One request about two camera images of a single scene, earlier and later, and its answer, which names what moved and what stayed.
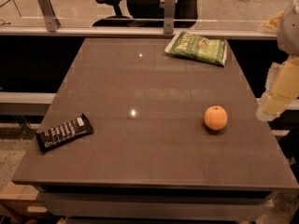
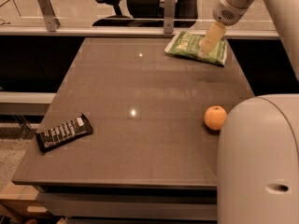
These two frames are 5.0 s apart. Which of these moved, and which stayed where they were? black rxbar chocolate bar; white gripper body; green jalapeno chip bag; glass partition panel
Moved: white gripper body
Stayed: black rxbar chocolate bar; glass partition panel; green jalapeno chip bag
